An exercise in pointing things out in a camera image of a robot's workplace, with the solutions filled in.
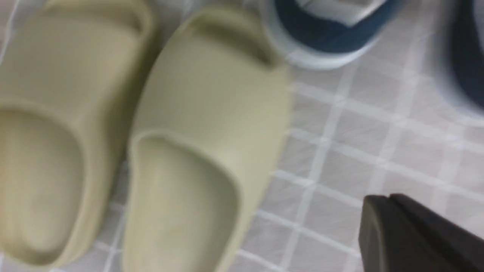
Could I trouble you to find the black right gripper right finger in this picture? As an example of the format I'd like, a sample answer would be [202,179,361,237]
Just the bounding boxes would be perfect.
[389,193,484,272]

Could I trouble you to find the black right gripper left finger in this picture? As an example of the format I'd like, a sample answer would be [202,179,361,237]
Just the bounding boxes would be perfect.
[358,196,454,272]

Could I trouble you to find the navy slip-on shoe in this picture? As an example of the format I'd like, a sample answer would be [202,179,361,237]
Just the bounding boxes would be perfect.
[434,0,484,126]
[260,0,403,70]

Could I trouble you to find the grey checked floor cloth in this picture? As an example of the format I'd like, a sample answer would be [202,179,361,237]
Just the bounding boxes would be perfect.
[0,0,484,272]

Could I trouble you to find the olive green slipper right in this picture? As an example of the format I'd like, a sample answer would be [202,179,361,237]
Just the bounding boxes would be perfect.
[122,5,293,272]

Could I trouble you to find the olive green slipper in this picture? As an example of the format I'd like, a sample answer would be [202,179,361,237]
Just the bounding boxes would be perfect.
[122,5,293,272]
[1,0,158,270]

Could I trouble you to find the olive green slipper left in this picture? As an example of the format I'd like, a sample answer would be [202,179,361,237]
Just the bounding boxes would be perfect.
[1,0,158,270]

